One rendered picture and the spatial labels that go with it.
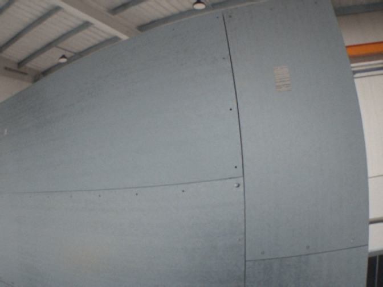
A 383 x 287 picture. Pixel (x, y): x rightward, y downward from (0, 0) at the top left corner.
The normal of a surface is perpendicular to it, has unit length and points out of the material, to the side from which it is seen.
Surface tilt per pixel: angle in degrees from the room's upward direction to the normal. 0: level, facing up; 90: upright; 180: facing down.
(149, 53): 90
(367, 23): 90
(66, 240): 90
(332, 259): 90
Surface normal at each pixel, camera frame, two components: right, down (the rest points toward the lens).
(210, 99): -0.50, -0.11
